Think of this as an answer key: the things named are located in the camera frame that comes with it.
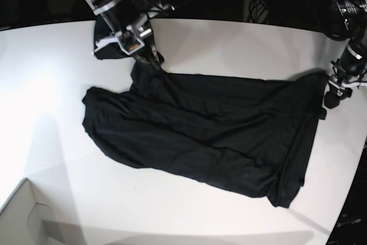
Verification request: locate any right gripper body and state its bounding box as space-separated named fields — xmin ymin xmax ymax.
xmin=93 ymin=4 xmax=175 ymax=56

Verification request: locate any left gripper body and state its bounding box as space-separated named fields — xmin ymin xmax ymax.
xmin=329 ymin=60 xmax=366 ymax=96

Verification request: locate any black long-sleeve t-shirt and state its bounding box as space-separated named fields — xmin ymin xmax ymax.
xmin=82 ymin=19 xmax=329 ymax=208

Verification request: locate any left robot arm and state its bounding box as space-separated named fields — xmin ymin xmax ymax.
xmin=324 ymin=0 xmax=366 ymax=109

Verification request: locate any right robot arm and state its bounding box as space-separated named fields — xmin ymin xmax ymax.
xmin=84 ymin=0 xmax=174 ymax=69

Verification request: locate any white cardboard box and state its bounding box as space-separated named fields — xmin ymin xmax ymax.
xmin=1 ymin=178 xmax=86 ymax=244

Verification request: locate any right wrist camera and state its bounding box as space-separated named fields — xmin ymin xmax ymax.
xmin=116 ymin=31 xmax=145 ymax=56

